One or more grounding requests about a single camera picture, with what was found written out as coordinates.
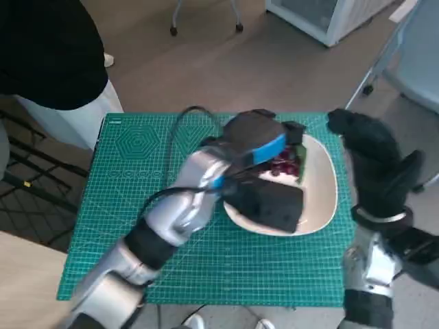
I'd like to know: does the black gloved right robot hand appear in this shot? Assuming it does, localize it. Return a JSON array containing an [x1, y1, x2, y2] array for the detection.
[[325, 108, 425, 220]]

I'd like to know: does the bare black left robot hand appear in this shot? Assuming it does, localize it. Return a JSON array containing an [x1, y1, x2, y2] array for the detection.
[[222, 108, 307, 167]]

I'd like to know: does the red toy grape bunch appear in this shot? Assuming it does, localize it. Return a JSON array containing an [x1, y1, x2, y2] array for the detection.
[[269, 142, 309, 188]]

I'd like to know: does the white square plate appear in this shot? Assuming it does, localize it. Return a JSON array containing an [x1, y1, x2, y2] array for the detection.
[[222, 135, 339, 237]]

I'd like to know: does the light blue mesh chair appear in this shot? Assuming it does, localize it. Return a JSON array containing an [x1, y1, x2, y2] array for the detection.
[[344, 0, 439, 193]]

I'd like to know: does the rolling chair base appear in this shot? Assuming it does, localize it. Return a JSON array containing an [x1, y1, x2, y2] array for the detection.
[[169, 0, 245, 36]]

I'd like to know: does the white cabinet with grey panels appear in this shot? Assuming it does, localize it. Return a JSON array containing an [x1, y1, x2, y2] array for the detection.
[[264, 0, 402, 48]]

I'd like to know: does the green cutting mat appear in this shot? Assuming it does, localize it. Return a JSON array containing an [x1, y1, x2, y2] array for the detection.
[[56, 112, 356, 308]]

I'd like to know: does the white paper sheet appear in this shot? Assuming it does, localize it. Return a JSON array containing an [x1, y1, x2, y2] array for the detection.
[[389, 0, 419, 23]]

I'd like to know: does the person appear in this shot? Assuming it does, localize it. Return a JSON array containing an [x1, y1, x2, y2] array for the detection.
[[0, 0, 123, 151]]

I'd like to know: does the light wooden table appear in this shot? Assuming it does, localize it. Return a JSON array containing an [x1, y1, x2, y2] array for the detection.
[[0, 231, 75, 329]]

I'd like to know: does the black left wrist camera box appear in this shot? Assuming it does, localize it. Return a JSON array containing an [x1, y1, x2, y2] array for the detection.
[[223, 180, 307, 234]]

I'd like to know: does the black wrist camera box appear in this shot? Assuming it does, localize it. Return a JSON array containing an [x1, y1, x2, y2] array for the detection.
[[223, 180, 307, 234], [387, 228, 439, 275]]

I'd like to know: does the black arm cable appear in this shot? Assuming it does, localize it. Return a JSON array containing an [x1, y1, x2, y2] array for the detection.
[[146, 105, 251, 215]]

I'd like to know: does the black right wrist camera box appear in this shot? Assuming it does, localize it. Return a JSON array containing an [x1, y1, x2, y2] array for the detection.
[[387, 228, 439, 275]]

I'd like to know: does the black metal floor frame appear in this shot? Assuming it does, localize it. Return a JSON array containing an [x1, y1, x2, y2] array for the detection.
[[0, 109, 90, 215]]

